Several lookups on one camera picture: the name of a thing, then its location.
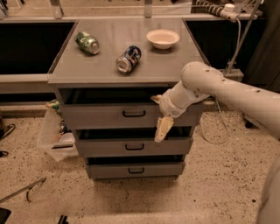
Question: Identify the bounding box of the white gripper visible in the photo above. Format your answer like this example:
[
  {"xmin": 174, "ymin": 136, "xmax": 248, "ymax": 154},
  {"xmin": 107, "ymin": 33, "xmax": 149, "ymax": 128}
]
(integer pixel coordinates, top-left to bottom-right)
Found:
[{"xmin": 150, "ymin": 88, "xmax": 187, "ymax": 143}]

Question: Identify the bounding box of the grey top drawer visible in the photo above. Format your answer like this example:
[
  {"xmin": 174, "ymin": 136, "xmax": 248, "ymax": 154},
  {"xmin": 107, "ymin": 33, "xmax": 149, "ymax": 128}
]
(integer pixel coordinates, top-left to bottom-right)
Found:
[{"xmin": 59, "ymin": 101, "xmax": 204, "ymax": 130}]

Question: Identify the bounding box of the grey drawer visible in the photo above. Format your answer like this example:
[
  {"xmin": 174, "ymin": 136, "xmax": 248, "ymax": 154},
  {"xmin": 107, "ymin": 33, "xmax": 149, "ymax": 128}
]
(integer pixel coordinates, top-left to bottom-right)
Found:
[
  {"xmin": 86, "ymin": 162, "xmax": 185, "ymax": 179},
  {"xmin": 76, "ymin": 137, "xmax": 193, "ymax": 158},
  {"xmin": 59, "ymin": 101, "xmax": 204, "ymax": 130}
]

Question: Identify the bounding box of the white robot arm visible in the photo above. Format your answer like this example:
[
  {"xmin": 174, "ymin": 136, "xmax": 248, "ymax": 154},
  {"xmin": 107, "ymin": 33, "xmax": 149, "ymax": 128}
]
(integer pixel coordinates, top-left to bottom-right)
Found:
[{"xmin": 152, "ymin": 61, "xmax": 280, "ymax": 224}]

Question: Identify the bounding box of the grey bottom drawer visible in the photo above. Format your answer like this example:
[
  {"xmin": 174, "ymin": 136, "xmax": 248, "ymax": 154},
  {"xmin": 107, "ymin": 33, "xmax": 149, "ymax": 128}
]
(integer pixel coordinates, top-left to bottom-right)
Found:
[{"xmin": 86, "ymin": 162, "xmax": 185, "ymax": 179}]

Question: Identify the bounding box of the grey drawer cabinet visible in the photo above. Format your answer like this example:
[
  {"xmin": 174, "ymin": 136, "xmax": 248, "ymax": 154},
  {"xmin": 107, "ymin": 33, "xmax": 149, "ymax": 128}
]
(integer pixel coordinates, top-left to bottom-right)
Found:
[{"xmin": 49, "ymin": 18, "xmax": 203, "ymax": 167}]

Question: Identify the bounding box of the grey middle drawer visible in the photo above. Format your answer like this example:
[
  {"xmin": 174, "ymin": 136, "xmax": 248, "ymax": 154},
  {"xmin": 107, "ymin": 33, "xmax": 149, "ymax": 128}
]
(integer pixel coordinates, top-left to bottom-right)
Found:
[{"xmin": 76, "ymin": 137, "xmax": 193, "ymax": 158}]

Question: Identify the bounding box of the blue soda can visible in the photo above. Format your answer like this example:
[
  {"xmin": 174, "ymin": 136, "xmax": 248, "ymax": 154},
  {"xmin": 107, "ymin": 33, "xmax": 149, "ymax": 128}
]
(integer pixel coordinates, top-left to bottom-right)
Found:
[{"xmin": 115, "ymin": 45, "xmax": 142, "ymax": 74}]

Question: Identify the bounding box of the white bowl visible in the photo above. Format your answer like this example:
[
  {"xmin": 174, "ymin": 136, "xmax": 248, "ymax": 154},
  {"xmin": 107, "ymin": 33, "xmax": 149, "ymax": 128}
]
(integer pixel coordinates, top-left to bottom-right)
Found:
[{"xmin": 146, "ymin": 29, "xmax": 180, "ymax": 50}]

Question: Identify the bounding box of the green soda can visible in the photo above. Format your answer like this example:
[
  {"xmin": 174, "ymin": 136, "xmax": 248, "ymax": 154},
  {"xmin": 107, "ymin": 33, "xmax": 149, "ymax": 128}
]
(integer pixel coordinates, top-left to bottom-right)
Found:
[{"xmin": 74, "ymin": 31, "xmax": 100, "ymax": 55}]

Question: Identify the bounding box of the clear plastic bin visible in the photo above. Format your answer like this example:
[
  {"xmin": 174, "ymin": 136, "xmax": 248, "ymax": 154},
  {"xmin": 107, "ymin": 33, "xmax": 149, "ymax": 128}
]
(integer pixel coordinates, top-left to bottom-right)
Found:
[{"xmin": 37, "ymin": 100, "xmax": 79, "ymax": 162}]

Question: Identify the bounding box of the white power plug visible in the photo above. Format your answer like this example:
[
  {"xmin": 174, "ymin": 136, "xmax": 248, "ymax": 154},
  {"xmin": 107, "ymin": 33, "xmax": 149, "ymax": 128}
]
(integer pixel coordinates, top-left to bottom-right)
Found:
[{"xmin": 220, "ymin": 3, "xmax": 239, "ymax": 23}]

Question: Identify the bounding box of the grey metal rod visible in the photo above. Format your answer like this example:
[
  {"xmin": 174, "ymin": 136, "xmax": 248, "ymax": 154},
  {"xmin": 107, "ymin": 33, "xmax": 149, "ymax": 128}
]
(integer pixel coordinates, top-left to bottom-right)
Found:
[{"xmin": 0, "ymin": 178, "xmax": 46, "ymax": 203}]

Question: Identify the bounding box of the white cable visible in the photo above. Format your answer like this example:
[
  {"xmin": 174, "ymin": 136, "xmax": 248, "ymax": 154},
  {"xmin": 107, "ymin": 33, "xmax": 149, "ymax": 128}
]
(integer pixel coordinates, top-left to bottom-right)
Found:
[{"xmin": 199, "ymin": 17, "xmax": 242, "ymax": 145}]

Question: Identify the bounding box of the black floor cable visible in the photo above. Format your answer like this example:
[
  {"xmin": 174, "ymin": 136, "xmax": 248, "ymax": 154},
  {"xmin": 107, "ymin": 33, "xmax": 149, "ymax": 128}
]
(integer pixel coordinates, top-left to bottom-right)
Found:
[{"xmin": 0, "ymin": 122, "xmax": 17, "ymax": 158}]

